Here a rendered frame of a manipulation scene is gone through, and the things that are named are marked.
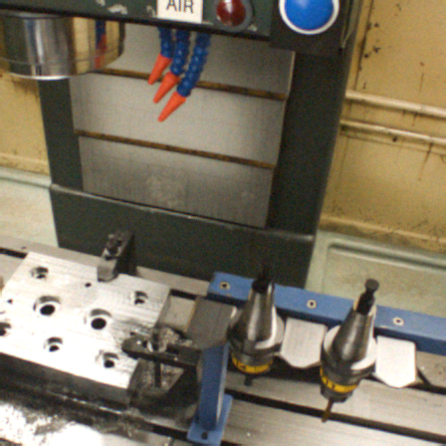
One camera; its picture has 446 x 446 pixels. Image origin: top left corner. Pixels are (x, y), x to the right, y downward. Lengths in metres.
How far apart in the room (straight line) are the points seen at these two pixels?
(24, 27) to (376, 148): 1.17
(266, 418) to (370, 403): 0.19
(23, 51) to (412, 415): 0.83
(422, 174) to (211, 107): 0.73
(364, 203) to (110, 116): 0.83
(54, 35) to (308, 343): 0.44
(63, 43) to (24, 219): 1.30
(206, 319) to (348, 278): 1.05
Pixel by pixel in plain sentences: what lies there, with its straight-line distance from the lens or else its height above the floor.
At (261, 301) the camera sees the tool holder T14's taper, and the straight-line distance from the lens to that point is 0.59.
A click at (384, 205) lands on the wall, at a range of 1.69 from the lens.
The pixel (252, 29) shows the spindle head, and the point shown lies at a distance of 0.37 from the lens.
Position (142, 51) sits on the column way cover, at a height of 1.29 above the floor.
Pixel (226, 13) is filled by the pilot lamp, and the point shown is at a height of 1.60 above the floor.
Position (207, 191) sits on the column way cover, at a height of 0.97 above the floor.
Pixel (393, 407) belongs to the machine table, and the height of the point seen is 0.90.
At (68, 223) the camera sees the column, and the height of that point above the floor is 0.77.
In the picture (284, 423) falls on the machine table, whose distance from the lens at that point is 0.95.
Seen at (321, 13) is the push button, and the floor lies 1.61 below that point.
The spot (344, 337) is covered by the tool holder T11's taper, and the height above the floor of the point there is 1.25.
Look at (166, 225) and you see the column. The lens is 1.37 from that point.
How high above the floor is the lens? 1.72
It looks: 38 degrees down
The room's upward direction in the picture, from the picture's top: 4 degrees clockwise
